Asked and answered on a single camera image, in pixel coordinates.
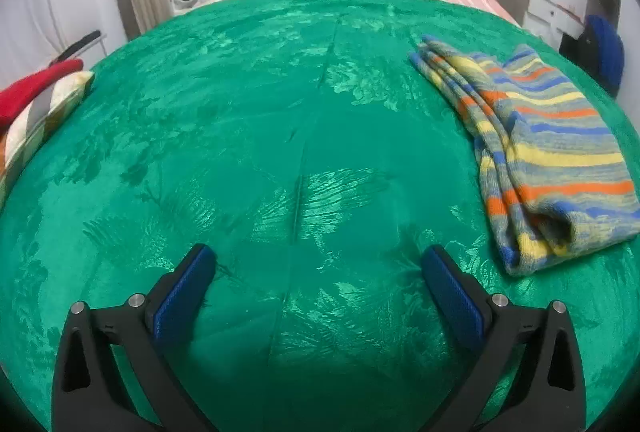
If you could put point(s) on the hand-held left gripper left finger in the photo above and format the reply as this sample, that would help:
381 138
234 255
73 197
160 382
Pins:
180 297

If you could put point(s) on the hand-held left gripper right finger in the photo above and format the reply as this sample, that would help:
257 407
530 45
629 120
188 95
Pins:
452 297

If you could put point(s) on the striped knit sweater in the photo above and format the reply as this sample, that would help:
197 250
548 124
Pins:
545 152

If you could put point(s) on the green floral blanket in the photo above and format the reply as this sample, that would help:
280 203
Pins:
300 137

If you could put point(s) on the checkered pillow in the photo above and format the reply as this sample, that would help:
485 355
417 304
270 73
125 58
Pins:
35 127

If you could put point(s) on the red cloth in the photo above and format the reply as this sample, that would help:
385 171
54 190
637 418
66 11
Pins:
30 90

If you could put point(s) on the black jacket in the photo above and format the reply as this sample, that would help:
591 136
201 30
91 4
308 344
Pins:
575 50

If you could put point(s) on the blue cloth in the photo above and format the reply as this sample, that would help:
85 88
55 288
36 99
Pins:
607 52

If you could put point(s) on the white desk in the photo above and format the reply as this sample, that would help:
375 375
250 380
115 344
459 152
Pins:
542 10

